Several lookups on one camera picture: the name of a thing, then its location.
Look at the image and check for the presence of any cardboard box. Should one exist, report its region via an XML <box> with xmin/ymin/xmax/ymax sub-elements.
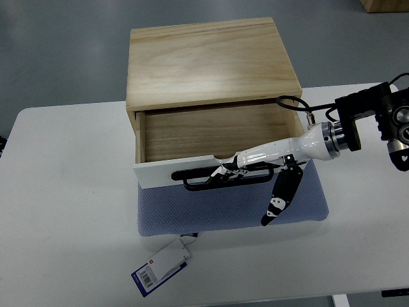
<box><xmin>360</xmin><ymin>0</ymin><xmax>408</xmax><ymax>13</ymax></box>

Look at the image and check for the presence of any black object under table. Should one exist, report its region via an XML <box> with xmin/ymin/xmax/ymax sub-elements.
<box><xmin>381</xmin><ymin>288</ymin><xmax>409</xmax><ymax>298</ymax></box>

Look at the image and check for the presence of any wooden drawer cabinet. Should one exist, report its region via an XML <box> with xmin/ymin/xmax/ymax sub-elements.
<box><xmin>126</xmin><ymin>17</ymin><xmax>304</xmax><ymax>129</ymax></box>

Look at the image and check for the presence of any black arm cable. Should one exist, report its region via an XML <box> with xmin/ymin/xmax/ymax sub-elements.
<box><xmin>276</xmin><ymin>72</ymin><xmax>409</xmax><ymax>129</ymax></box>

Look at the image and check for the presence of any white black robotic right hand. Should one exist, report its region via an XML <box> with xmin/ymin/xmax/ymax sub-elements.
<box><xmin>205</xmin><ymin>122</ymin><xmax>348</xmax><ymax>226</ymax></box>

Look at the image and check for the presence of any white drawer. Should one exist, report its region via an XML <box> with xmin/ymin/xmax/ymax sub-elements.
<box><xmin>131</xmin><ymin>99</ymin><xmax>304</xmax><ymax>189</ymax></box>

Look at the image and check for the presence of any white blue product tag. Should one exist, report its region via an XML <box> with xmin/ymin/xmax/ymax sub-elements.
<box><xmin>131</xmin><ymin>239</ymin><xmax>190</xmax><ymax>297</ymax></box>

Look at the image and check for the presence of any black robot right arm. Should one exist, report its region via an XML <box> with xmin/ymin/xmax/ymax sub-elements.
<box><xmin>335</xmin><ymin>82</ymin><xmax>408</xmax><ymax>171</ymax></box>

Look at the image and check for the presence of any black drawer handle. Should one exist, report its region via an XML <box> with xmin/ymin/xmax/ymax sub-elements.
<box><xmin>171</xmin><ymin>164</ymin><xmax>274</xmax><ymax>191</ymax></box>

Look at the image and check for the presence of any white table leg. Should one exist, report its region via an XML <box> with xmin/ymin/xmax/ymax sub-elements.
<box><xmin>332</xmin><ymin>294</ymin><xmax>350</xmax><ymax>307</ymax></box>

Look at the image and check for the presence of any blue mesh cushion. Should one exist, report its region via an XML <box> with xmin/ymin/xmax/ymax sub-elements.
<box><xmin>137</xmin><ymin>161</ymin><xmax>329</xmax><ymax>237</ymax></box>

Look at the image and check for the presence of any black white shoe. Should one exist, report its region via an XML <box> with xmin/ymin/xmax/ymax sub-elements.
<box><xmin>0</xmin><ymin>136</ymin><xmax>7</xmax><ymax>155</ymax></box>

